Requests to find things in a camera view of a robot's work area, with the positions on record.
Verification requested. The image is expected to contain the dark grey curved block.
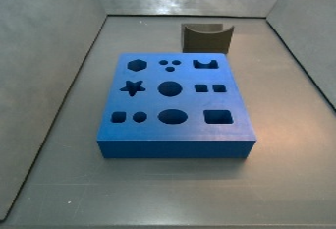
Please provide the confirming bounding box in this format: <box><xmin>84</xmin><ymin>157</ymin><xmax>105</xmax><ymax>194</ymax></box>
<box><xmin>181</xmin><ymin>24</ymin><xmax>235</xmax><ymax>54</ymax></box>

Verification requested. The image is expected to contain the blue shape-sorter block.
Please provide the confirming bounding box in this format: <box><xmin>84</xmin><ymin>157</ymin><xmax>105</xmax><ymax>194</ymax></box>
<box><xmin>97</xmin><ymin>53</ymin><xmax>256</xmax><ymax>158</ymax></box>

